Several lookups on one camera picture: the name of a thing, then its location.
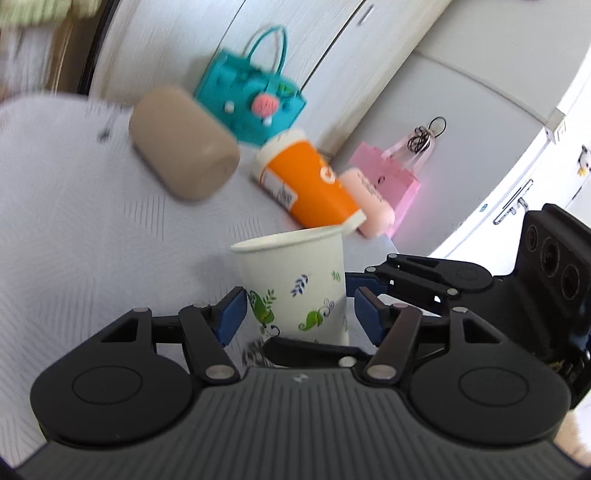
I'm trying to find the white leaf-print paper cup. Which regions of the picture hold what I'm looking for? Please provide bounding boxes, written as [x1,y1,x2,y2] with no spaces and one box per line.
[230,226,349,346]

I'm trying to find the orange white-lidded cup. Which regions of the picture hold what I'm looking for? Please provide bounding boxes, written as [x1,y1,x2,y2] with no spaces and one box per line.
[250,128,367,235]

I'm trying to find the pink paper gift bag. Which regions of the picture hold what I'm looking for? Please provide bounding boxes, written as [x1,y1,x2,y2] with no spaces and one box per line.
[349,135,421,237]

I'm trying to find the white patterned tablecloth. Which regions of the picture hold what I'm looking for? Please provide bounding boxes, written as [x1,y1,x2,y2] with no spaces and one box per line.
[0,94,445,467]

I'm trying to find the white wooden wardrobe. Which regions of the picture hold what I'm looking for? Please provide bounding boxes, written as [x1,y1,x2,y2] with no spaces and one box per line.
[89,0,449,157]

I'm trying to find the teal felt handbag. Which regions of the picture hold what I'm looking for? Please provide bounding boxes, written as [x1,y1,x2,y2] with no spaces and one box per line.
[193,25,307,146]

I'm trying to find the white fluffy green-trimmed jacket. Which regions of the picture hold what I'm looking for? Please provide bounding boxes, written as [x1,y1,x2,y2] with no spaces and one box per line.
[1,0,102,29]

